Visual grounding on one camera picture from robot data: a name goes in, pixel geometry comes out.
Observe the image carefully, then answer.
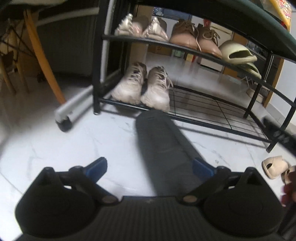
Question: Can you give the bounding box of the black slide sandal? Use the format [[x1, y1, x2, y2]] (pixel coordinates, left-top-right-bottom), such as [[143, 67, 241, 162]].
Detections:
[[135, 110, 203, 196]]

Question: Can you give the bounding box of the cream chunky sneaker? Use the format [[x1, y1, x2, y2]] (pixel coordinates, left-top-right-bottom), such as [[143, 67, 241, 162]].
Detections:
[[111, 62, 147, 104], [140, 66, 174, 113]]

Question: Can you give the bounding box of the right hand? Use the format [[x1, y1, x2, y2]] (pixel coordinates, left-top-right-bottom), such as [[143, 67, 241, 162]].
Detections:
[[281, 172, 296, 206]]

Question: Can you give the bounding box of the beige flat shoe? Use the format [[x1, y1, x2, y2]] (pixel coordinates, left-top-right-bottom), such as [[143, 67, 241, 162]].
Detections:
[[261, 156, 290, 179]]

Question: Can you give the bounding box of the grey rolling stand leg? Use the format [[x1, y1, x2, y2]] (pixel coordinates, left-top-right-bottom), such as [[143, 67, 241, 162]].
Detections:
[[54, 0, 116, 132]]

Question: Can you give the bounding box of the pale green slide sandal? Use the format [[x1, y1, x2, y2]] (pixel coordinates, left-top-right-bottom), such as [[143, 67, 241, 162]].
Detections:
[[219, 40, 257, 65]]

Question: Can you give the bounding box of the tan leather shoe right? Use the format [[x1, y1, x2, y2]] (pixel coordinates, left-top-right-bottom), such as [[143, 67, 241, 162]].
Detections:
[[197, 27, 222, 59]]

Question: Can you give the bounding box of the tan leather shoe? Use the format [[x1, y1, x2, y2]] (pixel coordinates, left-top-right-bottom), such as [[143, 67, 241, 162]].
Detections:
[[197, 27, 222, 59], [169, 19, 201, 51]]

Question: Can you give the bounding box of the tan leather shoe left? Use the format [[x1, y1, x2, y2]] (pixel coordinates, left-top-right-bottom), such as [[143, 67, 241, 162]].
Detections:
[[169, 19, 201, 51]]

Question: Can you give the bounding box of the silver heeled shoe left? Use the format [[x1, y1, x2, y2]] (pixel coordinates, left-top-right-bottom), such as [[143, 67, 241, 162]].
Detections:
[[114, 14, 144, 37]]

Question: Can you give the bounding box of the silver heeled shoe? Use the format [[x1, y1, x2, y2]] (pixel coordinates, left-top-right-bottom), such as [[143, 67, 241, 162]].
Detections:
[[114, 14, 144, 37], [142, 17, 169, 42]]

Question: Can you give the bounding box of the silver heeled shoe right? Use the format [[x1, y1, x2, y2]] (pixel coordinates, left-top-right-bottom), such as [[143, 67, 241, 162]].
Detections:
[[142, 17, 169, 42]]

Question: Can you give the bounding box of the black metal shoe rack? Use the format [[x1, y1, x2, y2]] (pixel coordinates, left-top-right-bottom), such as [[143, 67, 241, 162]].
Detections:
[[92, 1, 295, 152]]

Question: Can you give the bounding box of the wooden chair leg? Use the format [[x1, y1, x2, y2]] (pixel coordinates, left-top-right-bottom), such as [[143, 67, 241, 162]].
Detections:
[[23, 9, 66, 104]]

